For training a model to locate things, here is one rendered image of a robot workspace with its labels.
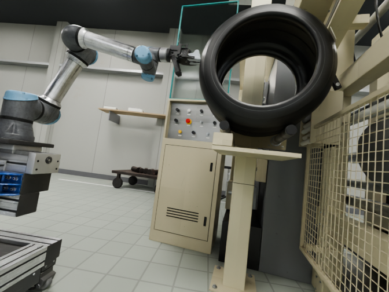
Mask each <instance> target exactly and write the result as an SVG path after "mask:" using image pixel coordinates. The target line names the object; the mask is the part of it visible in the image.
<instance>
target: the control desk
mask: <svg viewBox="0 0 389 292"><path fill-rule="evenodd" d="M219 124H220V122H219V121H218V120H217V119H216V118H215V117H214V116H213V114H212V112H211V111H210V109H209V107H208V105H207V103H206V101H205V100H190V99H174V98H169V99H168V103H167V111H166V120H165V124H164V132H163V141H162V150H161V154H160V162H159V171H158V175H157V183H156V191H155V199H154V204H153V212H152V221H151V228H150V233H149V239H150V240H154V241H157V242H162V243H166V244H170V245H173V246H178V247H182V248H185V249H189V250H194V251H198V252H201V253H206V254H211V252H212V249H213V246H214V243H215V240H216V236H217V230H218V220H219V209H220V204H221V193H222V183H223V172H224V167H225V156H226V155H221V154H219V153H217V152H216V151H214V150H213V149H212V141H213V135H214V132H218V133H220V127H219Z"/></svg>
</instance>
